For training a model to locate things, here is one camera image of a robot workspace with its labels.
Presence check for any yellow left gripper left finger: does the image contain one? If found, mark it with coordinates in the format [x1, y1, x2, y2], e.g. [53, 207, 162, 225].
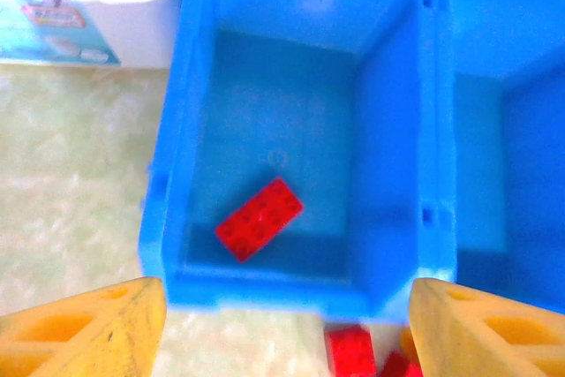
[0, 276, 169, 377]

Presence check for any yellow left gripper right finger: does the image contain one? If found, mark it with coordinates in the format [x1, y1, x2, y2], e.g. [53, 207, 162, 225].
[409, 277, 565, 377]

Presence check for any red eight-stud lego brick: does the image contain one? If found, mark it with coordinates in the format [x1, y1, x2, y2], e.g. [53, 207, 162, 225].
[215, 176, 305, 263]

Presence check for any white storage box blue lid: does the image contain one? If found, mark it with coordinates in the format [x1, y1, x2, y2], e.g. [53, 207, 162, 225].
[0, 0, 185, 70]

